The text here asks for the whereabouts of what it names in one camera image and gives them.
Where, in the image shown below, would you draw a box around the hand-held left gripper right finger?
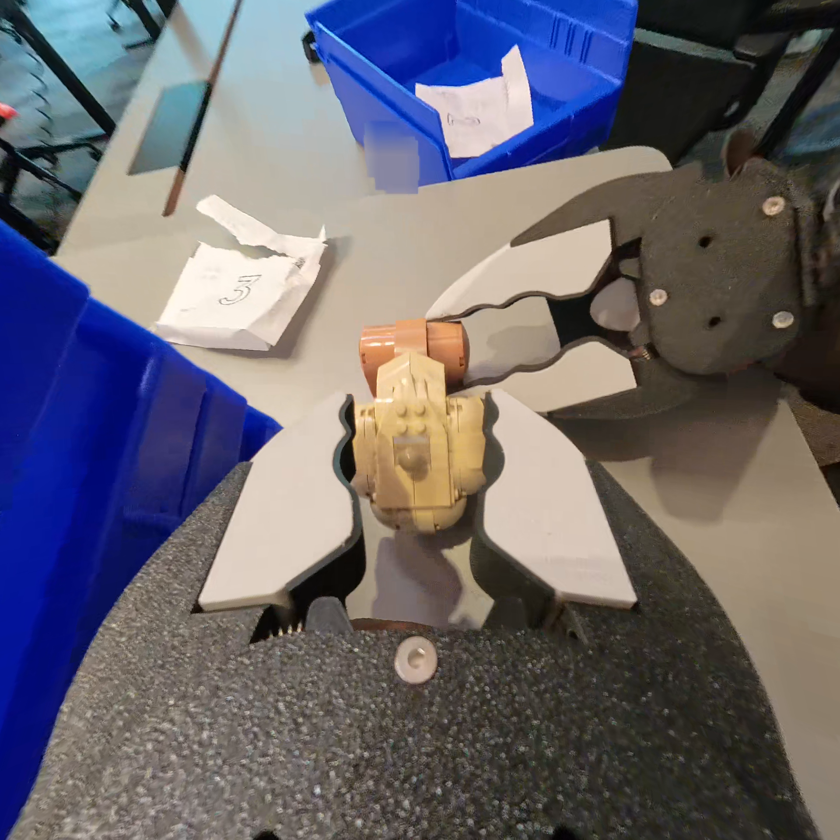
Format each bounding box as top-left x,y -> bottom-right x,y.
468,389 -> 639,613

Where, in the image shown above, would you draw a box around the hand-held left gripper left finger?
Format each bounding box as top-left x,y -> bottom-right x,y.
195,392 -> 364,613

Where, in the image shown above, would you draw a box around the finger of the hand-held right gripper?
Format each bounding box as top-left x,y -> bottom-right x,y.
424,218 -> 620,325
489,335 -> 643,417

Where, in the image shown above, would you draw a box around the tan brown brick toy figure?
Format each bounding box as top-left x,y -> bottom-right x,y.
348,315 -> 496,535

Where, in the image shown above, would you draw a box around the grey desk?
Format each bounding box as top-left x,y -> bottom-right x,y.
53,0 -> 840,840

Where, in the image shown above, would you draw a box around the white paper sheet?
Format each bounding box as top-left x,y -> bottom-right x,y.
415,46 -> 535,158

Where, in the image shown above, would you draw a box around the small blue storage bin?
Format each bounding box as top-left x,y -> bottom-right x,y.
305,0 -> 640,195

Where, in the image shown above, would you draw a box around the torn white paper bag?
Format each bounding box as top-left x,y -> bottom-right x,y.
155,195 -> 329,353

